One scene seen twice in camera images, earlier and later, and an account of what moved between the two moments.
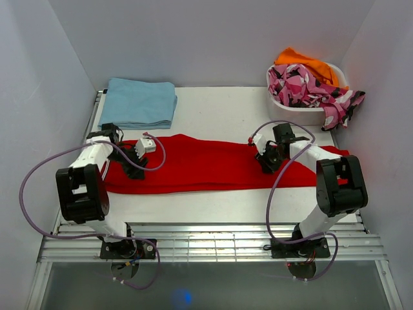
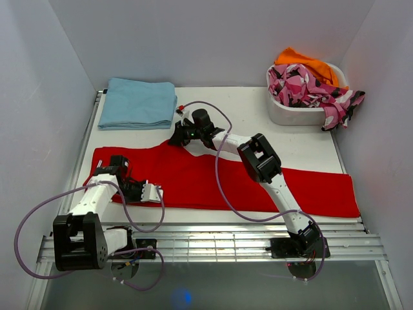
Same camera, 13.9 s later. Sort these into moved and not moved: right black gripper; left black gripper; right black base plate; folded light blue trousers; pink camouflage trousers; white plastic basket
Moved: right black gripper; left black gripper
Not moved: right black base plate; pink camouflage trousers; folded light blue trousers; white plastic basket
